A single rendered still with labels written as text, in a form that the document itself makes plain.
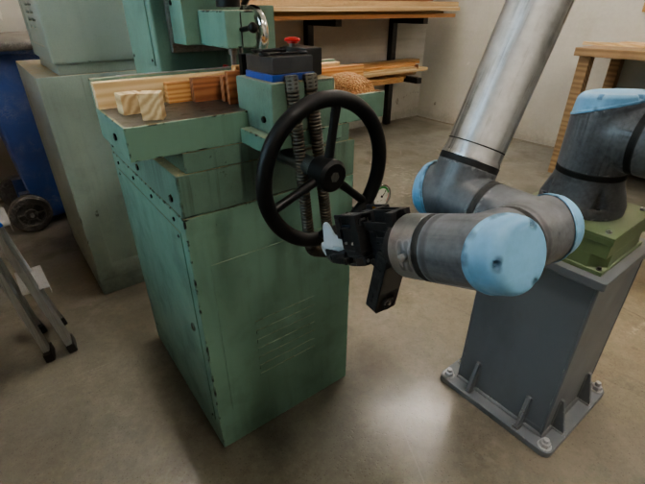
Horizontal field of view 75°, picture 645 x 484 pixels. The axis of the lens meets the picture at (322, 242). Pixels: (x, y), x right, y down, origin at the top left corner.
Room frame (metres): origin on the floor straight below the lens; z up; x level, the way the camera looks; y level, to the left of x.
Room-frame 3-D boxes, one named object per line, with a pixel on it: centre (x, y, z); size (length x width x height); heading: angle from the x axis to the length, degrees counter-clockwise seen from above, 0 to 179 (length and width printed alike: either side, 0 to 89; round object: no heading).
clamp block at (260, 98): (0.85, 0.07, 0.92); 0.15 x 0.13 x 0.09; 127
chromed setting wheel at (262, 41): (1.18, 0.17, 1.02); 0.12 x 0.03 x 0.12; 37
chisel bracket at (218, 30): (1.01, 0.21, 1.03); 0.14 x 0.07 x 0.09; 37
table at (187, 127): (0.92, 0.12, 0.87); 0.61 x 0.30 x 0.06; 127
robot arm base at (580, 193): (0.95, -0.64, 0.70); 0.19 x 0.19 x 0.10
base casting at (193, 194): (1.10, 0.27, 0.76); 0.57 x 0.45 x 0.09; 37
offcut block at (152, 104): (0.76, 0.30, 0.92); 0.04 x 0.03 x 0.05; 99
